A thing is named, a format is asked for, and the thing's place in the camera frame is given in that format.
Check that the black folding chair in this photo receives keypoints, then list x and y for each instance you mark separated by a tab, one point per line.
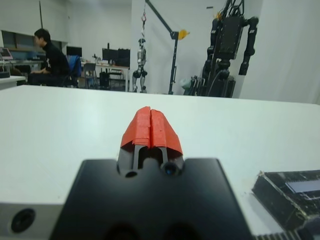
117	75

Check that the pale green bag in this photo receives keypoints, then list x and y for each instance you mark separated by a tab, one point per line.
186	83

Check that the grey chair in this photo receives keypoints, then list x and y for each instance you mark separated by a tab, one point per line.
90	71

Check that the silver humanoid robot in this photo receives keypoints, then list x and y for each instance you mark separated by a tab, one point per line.
141	57

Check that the folded grey chairs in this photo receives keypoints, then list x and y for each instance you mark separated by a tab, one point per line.
198	86

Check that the yellow crane winch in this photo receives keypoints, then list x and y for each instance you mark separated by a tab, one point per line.
183	34

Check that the black humanoid robot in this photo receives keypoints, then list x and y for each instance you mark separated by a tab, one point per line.
230	42

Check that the white desk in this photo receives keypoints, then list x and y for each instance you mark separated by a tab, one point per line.
117	67

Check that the blue office chair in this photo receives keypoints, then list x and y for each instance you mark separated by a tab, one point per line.
75	66

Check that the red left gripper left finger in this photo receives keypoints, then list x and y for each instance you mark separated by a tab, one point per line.
141	130

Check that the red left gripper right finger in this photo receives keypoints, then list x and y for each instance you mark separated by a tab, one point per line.
162	132

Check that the black computer monitor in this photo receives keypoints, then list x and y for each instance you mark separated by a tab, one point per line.
124	57
74	51
110	55

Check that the black computer tower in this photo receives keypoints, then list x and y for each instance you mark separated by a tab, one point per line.
104	78

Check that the black crane stand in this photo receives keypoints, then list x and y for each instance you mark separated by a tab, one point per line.
173	62

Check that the person in black shirt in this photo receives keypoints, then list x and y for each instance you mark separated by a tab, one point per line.
53	60

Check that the glossy black box lid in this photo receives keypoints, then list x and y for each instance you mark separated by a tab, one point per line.
282	197

